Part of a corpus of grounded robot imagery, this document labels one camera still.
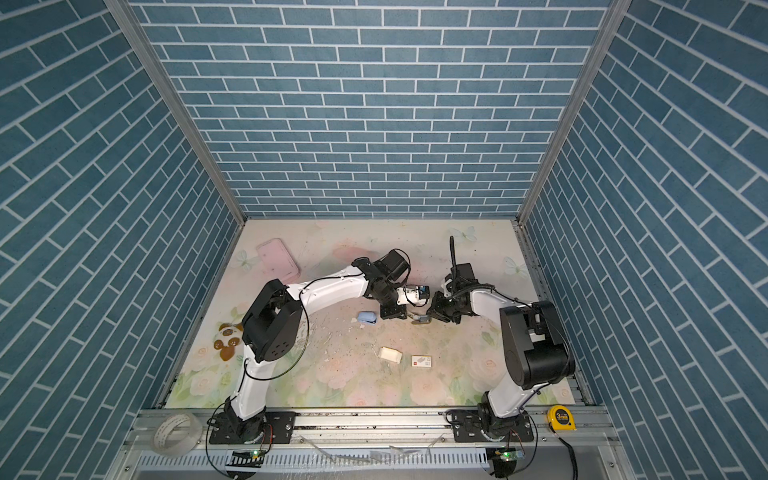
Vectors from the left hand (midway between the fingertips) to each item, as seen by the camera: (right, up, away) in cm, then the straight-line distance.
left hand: (404, 310), depth 90 cm
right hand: (+7, 0, +3) cm, 8 cm away
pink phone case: (-47, +15, +18) cm, 52 cm away
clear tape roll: (-57, -27, -17) cm, 66 cm away
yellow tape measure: (+39, -23, -17) cm, 48 cm away
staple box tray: (-4, -12, -4) cm, 13 cm away
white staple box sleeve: (+5, -13, -7) cm, 15 cm away
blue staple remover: (-12, -2, +2) cm, 12 cm away
